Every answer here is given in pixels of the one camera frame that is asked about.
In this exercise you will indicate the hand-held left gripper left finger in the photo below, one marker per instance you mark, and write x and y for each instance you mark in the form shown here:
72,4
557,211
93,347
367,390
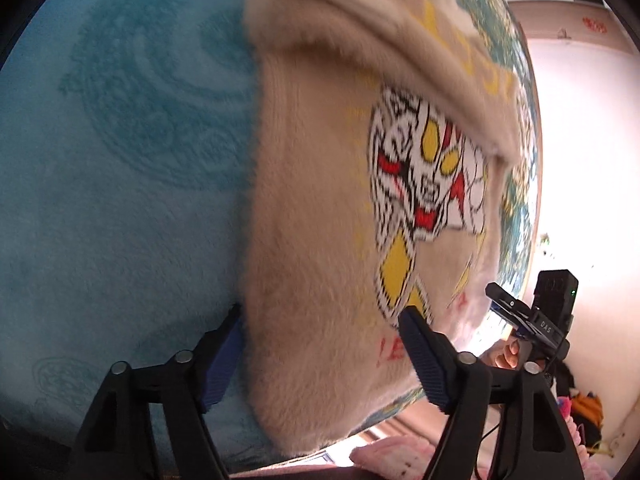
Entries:
222,360

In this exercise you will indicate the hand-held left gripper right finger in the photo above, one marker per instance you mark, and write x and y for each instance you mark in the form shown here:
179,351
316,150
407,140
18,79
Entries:
426,362

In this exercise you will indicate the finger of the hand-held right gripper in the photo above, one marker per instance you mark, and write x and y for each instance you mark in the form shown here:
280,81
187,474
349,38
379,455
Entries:
507,304

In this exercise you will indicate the beige fuzzy printed sweater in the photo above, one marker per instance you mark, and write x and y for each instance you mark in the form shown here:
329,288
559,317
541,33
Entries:
320,210

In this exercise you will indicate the person's right hand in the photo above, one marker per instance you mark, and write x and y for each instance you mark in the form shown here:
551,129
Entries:
507,356

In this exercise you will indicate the orange and black bag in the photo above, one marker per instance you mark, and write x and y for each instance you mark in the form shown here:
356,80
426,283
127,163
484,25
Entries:
587,412

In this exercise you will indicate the pink fuzzy pajama garment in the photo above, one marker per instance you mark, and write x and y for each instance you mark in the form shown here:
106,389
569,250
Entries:
395,457

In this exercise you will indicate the teal floral bed blanket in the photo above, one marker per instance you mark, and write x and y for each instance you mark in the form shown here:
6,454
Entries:
125,185

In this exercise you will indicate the cream room door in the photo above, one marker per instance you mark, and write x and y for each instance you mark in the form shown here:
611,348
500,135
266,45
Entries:
550,25

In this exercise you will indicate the red door decoration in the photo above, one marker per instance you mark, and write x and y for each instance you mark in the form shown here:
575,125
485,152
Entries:
593,24

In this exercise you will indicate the wooden bed side rail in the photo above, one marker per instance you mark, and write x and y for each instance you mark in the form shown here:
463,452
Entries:
415,417

